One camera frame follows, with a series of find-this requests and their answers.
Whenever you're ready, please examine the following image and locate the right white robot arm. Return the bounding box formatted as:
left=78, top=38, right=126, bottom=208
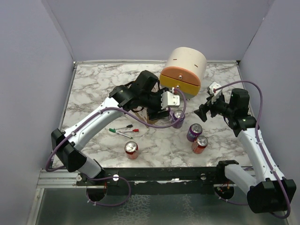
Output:
left=194, top=84, right=296, bottom=215

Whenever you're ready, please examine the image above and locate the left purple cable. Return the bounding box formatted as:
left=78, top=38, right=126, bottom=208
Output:
left=45, top=85, right=188, bottom=173

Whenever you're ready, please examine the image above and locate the red soda can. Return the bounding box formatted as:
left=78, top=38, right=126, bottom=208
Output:
left=124, top=141, right=139, bottom=160
left=191, top=135, right=208, bottom=154

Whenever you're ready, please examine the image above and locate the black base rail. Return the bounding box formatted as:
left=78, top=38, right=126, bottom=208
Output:
left=76, top=166, right=234, bottom=199

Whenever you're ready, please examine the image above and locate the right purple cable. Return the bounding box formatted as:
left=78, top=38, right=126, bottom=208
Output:
left=212, top=80, right=291, bottom=219

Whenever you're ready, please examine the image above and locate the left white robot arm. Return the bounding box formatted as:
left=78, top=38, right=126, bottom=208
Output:
left=51, top=82, right=180, bottom=185

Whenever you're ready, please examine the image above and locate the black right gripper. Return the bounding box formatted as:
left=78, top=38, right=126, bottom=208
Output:
left=195, top=92, right=235, bottom=121

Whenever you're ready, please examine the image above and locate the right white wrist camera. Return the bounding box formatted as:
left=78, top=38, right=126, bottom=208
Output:
left=207, top=82, right=222, bottom=104

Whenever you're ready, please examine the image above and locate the red capped marker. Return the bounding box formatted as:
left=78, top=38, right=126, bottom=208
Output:
left=120, top=129, right=139, bottom=133

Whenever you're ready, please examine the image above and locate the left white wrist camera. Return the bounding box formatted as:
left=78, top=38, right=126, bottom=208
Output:
left=161, top=87, right=180, bottom=110

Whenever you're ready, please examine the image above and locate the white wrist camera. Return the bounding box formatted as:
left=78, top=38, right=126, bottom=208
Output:
left=207, top=82, right=222, bottom=104
left=161, top=87, right=180, bottom=110

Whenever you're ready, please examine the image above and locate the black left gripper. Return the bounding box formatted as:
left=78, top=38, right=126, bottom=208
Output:
left=140, top=89, right=170, bottom=120

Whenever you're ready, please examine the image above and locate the round pastel drawer cabinet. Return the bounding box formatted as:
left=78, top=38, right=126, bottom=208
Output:
left=159, top=47, right=207, bottom=99

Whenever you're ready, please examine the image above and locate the green capped marker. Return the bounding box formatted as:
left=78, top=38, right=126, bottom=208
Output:
left=109, top=128, right=133, bottom=139

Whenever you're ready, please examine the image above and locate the purple cable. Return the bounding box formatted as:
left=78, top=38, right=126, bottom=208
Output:
left=212, top=80, right=291, bottom=219
left=45, top=85, right=188, bottom=173

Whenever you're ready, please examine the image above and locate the black capped marker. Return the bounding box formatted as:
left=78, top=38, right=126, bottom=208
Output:
left=115, top=124, right=133, bottom=130

